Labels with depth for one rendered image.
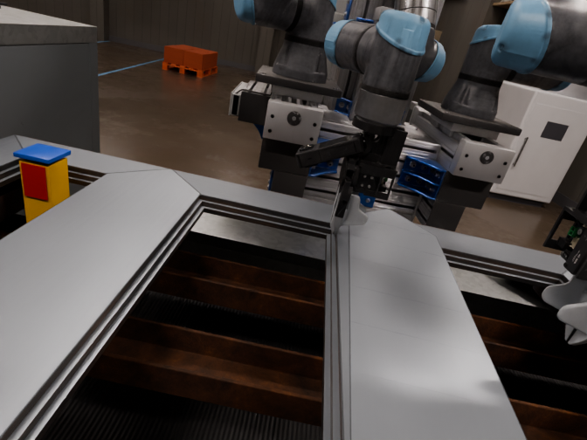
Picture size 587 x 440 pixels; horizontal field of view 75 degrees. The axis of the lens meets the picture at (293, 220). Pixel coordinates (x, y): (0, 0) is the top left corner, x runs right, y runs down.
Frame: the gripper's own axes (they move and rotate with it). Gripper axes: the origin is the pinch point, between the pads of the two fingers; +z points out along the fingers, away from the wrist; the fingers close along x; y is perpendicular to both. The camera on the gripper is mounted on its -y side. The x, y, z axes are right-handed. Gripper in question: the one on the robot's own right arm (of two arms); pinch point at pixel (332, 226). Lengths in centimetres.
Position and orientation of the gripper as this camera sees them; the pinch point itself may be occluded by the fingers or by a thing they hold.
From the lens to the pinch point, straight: 70.3
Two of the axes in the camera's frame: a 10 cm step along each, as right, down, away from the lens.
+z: -2.0, 8.7, 4.4
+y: 9.8, 2.2, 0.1
